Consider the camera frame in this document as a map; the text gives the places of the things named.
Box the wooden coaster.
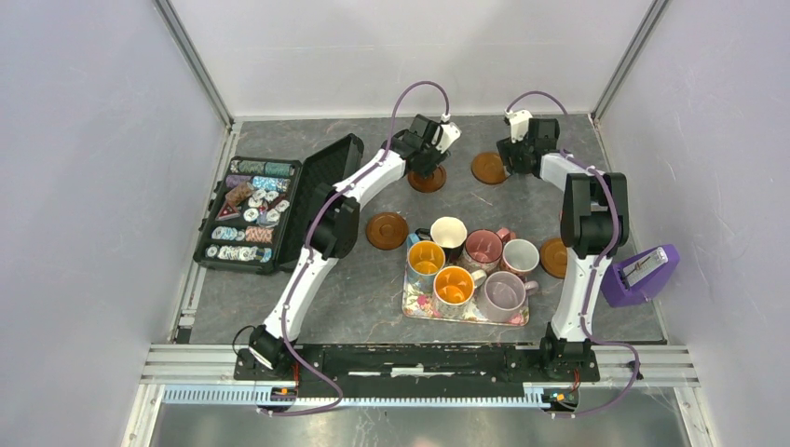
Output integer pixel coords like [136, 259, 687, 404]
[365, 211, 410, 251]
[407, 166, 447, 194]
[470, 152, 508, 185]
[539, 237, 567, 279]

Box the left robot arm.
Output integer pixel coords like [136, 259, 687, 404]
[249, 113, 461, 380]

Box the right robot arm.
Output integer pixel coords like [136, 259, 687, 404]
[497, 110, 628, 380]

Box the black mug cream inside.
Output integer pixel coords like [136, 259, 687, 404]
[415, 216, 469, 264]

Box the pink ghost mug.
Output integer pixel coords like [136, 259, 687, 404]
[458, 228, 516, 274]

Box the white floral mug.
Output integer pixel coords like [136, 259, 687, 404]
[499, 238, 540, 278]

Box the blue mug yellow inside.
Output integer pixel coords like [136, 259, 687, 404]
[405, 233, 446, 294]

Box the lilac mug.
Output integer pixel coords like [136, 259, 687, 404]
[476, 271, 539, 323]

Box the floral mug orange inside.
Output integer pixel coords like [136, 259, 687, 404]
[431, 265, 488, 319]

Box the floral serving tray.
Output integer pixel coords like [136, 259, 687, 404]
[402, 275, 530, 327]

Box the purple metronome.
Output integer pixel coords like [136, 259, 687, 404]
[601, 244, 680, 307]

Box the black poker chip case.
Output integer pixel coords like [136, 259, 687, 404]
[193, 134, 364, 275]

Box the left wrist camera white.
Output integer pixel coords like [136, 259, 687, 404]
[431, 114, 461, 154]

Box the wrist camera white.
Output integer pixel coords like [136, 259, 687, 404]
[505, 109, 533, 143]
[431, 114, 461, 154]

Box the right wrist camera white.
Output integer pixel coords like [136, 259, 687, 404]
[505, 109, 533, 143]

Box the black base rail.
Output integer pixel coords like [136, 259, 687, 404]
[234, 343, 601, 400]

